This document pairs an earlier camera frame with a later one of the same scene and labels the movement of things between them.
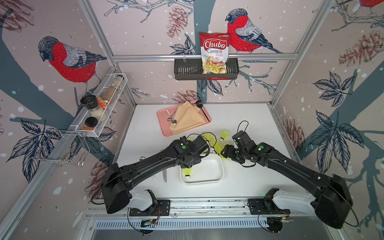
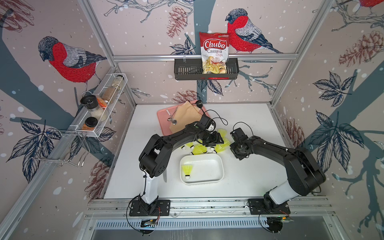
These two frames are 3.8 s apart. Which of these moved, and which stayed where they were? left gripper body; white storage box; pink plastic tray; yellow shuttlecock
Moved: left gripper body
Stayed: pink plastic tray; white storage box; yellow shuttlecock
